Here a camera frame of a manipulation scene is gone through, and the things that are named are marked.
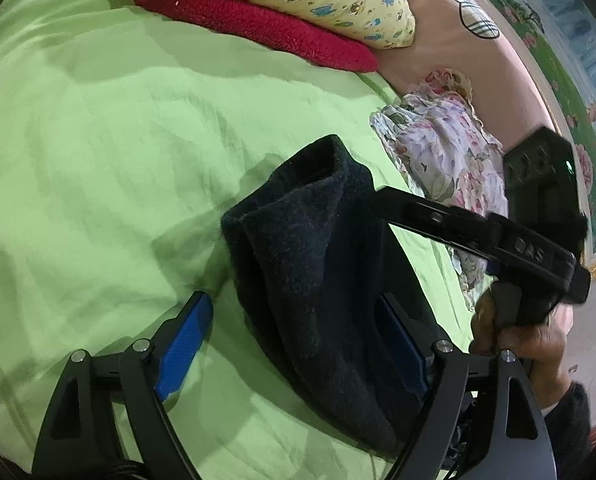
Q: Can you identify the red fleece cloth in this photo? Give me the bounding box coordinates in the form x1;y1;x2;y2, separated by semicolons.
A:
127;0;380;73

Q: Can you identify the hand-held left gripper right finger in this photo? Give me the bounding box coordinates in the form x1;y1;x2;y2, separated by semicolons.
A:
375;292;554;480

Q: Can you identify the gold framed landscape painting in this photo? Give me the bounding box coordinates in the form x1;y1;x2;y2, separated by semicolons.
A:
440;0;596;281

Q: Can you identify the black fleece cloth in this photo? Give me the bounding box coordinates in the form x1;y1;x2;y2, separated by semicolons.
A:
220;134;461;461

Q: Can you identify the pink pillow with drawing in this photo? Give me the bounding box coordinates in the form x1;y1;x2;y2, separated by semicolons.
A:
375;0;561;161

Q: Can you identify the person's right forearm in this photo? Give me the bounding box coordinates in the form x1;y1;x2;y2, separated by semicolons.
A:
542;381;593;480

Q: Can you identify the green bed sheet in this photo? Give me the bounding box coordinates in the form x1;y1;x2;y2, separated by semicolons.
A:
0;0;484;480

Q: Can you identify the floral ruffled cloth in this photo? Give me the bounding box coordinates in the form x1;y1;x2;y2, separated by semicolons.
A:
369;69;510;311

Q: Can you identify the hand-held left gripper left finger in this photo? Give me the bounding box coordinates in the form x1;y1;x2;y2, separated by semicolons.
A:
30;290;215;480

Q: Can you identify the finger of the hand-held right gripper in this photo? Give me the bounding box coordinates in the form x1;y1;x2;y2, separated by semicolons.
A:
374;186;501;263

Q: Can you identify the person's right hand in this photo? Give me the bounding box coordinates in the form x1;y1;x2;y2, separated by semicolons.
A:
469;285;575;402

